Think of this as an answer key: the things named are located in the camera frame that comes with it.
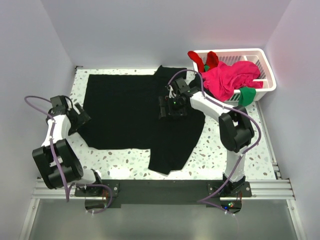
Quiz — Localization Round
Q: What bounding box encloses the black t-shirt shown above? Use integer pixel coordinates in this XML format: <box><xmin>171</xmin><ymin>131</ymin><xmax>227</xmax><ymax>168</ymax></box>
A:
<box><xmin>78</xmin><ymin>66</ymin><xmax>205</xmax><ymax>175</ymax></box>

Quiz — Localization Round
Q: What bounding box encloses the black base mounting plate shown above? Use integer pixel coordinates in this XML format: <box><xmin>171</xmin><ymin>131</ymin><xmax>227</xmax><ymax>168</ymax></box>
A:
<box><xmin>74</xmin><ymin>178</ymin><xmax>252</xmax><ymax>209</ymax></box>

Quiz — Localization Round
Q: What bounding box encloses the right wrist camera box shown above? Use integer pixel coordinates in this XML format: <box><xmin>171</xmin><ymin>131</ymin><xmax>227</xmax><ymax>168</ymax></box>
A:
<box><xmin>169</xmin><ymin>78</ymin><xmax>191</xmax><ymax>96</ymax></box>

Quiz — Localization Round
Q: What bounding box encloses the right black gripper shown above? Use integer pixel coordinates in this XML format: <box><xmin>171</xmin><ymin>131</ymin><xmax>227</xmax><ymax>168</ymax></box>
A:
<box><xmin>159</xmin><ymin>95</ymin><xmax>187</xmax><ymax>120</ymax></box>

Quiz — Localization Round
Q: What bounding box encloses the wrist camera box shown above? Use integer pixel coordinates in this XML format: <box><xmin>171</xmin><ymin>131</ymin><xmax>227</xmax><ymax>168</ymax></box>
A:
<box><xmin>48</xmin><ymin>95</ymin><xmax>73</xmax><ymax>117</ymax></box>
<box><xmin>169</xmin><ymin>78</ymin><xmax>191</xmax><ymax>96</ymax></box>

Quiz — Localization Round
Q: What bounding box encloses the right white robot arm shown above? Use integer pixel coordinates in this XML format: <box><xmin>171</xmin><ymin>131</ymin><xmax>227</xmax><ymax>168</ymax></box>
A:
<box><xmin>158</xmin><ymin>87</ymin><xmax>255</xmax><ymax>202</ymax></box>

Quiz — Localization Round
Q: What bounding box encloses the pink t-shirt in basket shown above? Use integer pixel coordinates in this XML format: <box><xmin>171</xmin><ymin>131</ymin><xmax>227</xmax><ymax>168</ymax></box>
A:
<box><xmin>201</xmin><ymin>60</ymin><xmax>264</xmax><ymax>102</ymax></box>

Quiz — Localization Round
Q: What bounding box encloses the green garment in basket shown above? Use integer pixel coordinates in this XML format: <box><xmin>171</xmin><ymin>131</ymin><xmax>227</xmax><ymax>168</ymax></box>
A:
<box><xmin>202</xmin><ymin>63</ymin><xmax>257</xmax><ymax>107</ymax></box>

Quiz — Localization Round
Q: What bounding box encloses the white plastic laundry basket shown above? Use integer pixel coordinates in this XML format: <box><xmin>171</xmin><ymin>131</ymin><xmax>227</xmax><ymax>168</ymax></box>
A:
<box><xmin>192</xmin><ymin>48</ymin><xmax>277</xmax><ymax>102</ymax></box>

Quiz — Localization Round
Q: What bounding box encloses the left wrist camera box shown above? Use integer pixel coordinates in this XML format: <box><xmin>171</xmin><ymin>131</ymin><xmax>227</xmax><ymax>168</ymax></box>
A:
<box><xmin>48</xmin><ymin>95</ymin><xmax>73</xmax><ymax>117</ymax></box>

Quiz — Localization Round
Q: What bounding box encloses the red garment in basket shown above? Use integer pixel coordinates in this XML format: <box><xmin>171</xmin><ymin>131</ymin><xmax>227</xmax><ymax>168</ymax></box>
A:
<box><xmin>187</xmin><ymin>50</ymin><xmax>220</xmax><ymax>73</ymax></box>

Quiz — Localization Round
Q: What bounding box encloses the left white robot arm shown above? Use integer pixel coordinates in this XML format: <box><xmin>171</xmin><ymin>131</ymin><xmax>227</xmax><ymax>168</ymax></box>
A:
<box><xmin>32</xmin><ymin>95</ymin><xmax>104</xmax><ymax>196</ymax></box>

